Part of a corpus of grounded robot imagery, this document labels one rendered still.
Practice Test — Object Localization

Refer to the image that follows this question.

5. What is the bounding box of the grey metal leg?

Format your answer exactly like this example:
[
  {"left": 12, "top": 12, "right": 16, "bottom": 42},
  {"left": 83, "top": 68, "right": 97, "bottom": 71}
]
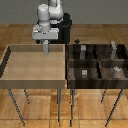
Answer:
[
  {"left": 7, "top": 88, "right": 25, "bottom": 127},
  {"left": 100, "top": 88, "right": 108, "bottom": 104},
  {"left": 70, "top": 88, "right": 76, "bottom": 128},
  {"left": 57, "top": 88, "right": 62, "bottom": 123},
  {"left": 105, "top": 88, "right": 124, "bottom": 128},
  {"left": 23, "top": 88, "right": 31, "bottom": 105}
]

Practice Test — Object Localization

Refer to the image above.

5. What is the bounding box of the light wooden bin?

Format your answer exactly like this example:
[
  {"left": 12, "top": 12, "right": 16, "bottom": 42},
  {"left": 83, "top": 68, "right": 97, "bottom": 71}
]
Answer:
[{"left": 0, "top": 43, "right": 68, "bottom": 90}]

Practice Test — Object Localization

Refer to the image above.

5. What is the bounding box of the dark wooden compartment bin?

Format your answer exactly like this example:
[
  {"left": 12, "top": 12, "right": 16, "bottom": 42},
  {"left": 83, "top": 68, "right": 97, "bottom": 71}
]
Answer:
[{"left": 64, "top": 43, "right": 128, "bottom": 90}]

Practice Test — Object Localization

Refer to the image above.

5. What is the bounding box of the tall grey box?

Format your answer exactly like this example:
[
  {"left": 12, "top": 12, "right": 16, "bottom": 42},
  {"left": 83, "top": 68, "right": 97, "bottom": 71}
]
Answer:
[{"left": 110, "top": 40, "right": 119, "bottom": 60}]

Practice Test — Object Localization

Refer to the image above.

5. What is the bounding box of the small dark object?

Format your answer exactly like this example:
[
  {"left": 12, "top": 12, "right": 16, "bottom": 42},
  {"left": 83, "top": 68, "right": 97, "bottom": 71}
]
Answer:
[{"left": 74, "top": 38, "right": 81, "bottom": 45}]

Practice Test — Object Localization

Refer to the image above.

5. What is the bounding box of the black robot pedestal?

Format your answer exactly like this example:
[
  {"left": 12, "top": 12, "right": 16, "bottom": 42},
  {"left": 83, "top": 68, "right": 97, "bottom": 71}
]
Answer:
[{"left": 49, "top": 12, "right": 73, "bottom": 45}]

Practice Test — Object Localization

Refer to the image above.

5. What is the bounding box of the grey block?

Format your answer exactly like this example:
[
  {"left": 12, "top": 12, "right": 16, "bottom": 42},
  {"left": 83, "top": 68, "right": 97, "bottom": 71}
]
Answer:
[{"left": 79, "top": 45, "right": 87, "bottom": 60}]

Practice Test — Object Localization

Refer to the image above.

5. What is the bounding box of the small grey can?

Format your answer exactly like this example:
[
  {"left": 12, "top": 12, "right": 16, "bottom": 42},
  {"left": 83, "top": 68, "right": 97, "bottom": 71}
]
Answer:
[{"left": 113, "top": 65, "right": 122, "bottom": 74}]

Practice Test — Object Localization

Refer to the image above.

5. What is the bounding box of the small grey cube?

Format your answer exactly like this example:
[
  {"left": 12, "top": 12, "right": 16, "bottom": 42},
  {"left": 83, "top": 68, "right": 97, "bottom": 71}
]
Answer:
[{"left": 81, "top": 69, "right": 89, "bottom": 78}]

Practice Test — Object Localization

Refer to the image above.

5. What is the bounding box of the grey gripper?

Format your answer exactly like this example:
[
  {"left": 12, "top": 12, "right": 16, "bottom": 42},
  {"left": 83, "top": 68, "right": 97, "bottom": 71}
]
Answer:
[{"left": 31, "top": 26, "right": 60, "bottom": 42}]

